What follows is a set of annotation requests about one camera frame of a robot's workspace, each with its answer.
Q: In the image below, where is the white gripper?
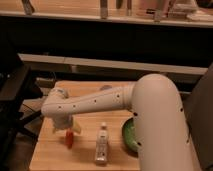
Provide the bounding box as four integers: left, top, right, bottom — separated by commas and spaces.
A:
52, 116, 81, 134

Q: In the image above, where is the red orange pepper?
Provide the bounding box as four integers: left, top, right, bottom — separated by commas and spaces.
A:
65, 130, 74, 149

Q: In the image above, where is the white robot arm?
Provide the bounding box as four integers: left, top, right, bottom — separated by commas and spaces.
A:
41, 74, 194, 171

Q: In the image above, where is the white plastic bottle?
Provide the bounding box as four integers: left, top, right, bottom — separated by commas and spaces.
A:
95, 122, 108, 165

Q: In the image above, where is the white paper cup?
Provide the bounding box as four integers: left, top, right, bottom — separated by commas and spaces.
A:
100, 85, 112, 91

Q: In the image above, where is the green bowl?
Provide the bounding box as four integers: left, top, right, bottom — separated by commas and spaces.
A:
122, 118, 138, 154

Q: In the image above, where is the black office chair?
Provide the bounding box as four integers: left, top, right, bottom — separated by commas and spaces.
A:
0, 50, 43, 171

